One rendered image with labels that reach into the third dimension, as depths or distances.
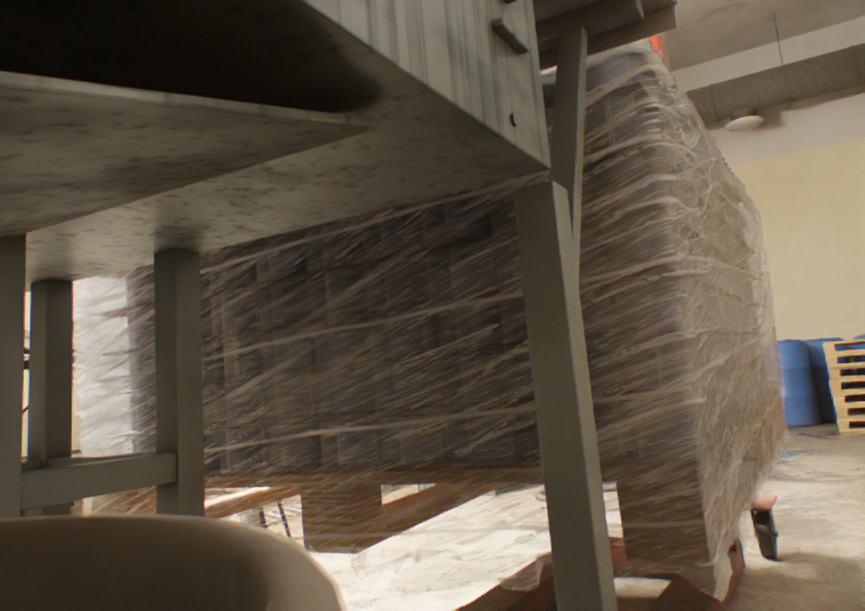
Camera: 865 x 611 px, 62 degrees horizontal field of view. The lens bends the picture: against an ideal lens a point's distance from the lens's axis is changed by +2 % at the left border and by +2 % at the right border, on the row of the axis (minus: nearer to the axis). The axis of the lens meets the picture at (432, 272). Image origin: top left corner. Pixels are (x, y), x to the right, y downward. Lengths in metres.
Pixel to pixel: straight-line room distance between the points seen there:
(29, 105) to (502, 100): 0.34
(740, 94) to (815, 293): 2.60
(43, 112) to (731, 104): 9.48
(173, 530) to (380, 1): 0.29
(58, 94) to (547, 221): 0.45
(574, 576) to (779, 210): 9.56
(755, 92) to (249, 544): 9.52
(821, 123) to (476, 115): 9.91
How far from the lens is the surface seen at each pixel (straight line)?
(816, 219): 10.08
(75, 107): 0.32
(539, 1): 0.90
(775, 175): 10.22
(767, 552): 2.81
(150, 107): 0.33
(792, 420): 8.70
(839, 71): 9.66
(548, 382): 0.64
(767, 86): 9.65
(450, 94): 0.47
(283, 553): 0.18
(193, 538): 0.25
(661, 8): 0.97
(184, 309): 0.83
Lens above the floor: 0.62
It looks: 10 degrees up
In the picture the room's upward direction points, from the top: 5 degrees counter-clockwise
